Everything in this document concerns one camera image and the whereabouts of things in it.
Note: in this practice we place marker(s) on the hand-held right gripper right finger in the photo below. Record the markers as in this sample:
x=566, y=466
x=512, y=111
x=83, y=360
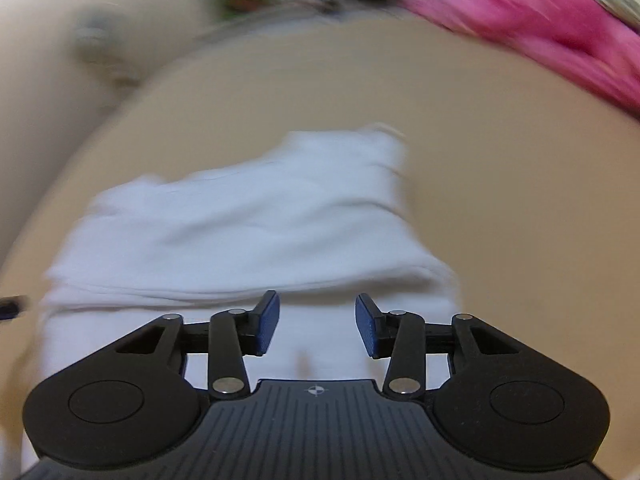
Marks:
x=366, y=327

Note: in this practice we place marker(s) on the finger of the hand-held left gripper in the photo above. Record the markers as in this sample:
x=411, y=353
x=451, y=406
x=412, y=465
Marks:
x=10, y=308

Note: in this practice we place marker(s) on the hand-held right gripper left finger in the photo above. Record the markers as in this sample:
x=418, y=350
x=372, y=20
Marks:
x=267, y=322

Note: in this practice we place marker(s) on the white long-sleeved garment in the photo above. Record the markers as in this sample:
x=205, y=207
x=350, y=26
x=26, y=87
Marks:
x=250, y=240

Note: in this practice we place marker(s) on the pink quilt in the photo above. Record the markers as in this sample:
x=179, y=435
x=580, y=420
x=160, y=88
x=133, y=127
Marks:
x=525, y=15

